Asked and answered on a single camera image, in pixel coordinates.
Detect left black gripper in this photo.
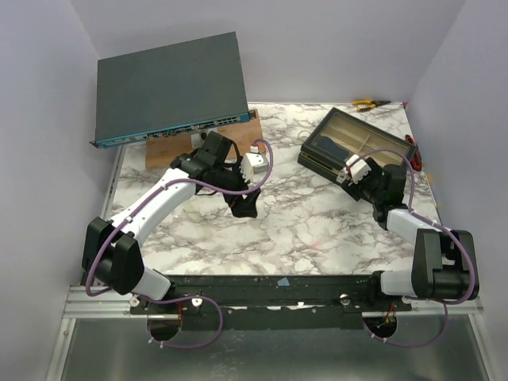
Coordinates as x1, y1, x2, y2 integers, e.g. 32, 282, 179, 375
212, 159, 261, 217

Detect black compartment box with lid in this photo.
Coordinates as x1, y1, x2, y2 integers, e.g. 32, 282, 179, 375
298, 107, 416, 200

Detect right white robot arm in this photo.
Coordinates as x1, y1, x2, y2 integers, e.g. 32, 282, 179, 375
345, 155, 479, 311

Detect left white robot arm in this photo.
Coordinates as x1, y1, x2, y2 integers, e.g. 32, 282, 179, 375
82, 132, 273, 314

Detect rolled navy blue cloth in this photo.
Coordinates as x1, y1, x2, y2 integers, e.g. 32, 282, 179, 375
317, 137, 349, 160

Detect wooden board stand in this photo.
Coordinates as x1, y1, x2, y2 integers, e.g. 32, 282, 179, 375
145, 109, 263, 169

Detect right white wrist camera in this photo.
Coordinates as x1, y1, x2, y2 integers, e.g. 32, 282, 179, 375
345, 154, 371, 184

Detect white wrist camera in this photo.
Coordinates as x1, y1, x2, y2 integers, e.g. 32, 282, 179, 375
240, 152, 269, 183
345, 154, 371, 184

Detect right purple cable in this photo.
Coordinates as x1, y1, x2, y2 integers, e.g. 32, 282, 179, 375
343, 148, 479, 348

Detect purple cable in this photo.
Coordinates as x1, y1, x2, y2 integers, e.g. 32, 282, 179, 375
85, 137, 275, 350
343, 148, 479, 348

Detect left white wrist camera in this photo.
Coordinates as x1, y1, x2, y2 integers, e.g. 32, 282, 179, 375
240, 152, 269, 183

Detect yellow handled pliers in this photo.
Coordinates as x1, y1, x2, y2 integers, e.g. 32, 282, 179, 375
352, 99, 391, 113

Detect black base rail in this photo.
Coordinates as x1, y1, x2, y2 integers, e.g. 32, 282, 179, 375
129, 272, 411, 339

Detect grey network switch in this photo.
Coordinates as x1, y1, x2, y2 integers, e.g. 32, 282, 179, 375
91, 32, 251, 148

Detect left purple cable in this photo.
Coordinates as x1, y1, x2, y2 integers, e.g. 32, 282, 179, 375
85, 137, 275, 350

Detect aluminium frame extrusion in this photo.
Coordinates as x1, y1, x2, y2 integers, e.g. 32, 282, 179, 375
48, 262, 501, 380

